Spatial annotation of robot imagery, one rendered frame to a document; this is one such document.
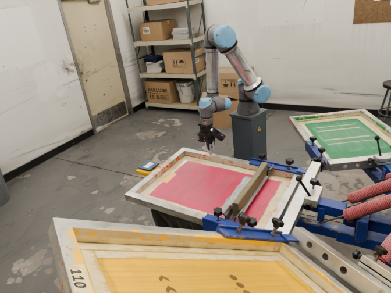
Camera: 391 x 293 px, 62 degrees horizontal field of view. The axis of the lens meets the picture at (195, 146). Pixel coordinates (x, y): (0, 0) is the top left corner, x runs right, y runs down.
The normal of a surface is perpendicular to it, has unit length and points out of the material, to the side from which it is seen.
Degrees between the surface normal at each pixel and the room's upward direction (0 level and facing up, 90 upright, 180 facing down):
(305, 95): 90
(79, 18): 90
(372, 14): 90
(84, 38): 90
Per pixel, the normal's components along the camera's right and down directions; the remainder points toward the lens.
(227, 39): 0.28, 0.28
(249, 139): -0.68, 0.39
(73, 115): 0.86, 0.13
